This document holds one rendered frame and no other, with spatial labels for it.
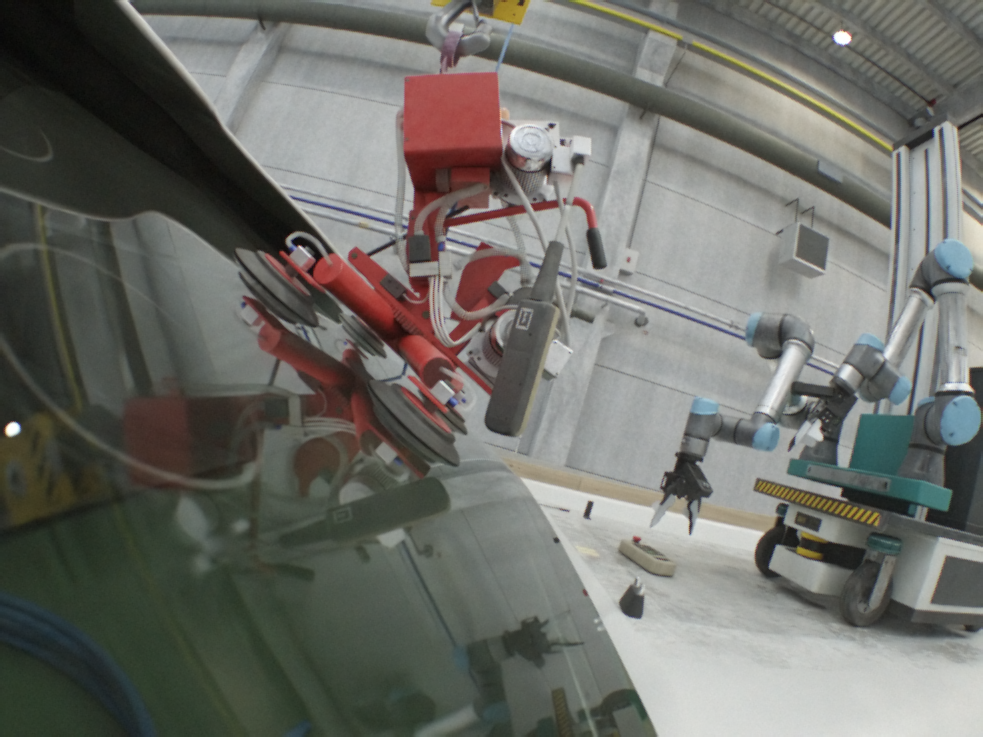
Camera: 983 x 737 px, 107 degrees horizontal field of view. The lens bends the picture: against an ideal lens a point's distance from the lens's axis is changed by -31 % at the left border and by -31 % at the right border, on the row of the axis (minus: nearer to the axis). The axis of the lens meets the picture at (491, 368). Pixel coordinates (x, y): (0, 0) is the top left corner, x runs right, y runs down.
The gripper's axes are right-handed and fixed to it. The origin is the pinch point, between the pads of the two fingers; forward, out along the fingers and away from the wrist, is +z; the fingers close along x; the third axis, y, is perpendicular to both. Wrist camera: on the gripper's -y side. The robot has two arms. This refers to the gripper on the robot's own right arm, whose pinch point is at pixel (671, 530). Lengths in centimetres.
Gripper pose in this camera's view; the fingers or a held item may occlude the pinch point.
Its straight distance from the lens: 144.0
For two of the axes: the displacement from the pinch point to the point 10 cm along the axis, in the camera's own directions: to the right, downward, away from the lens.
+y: -2.3, -0.1, 9.7
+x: -9.3, -3.0, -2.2
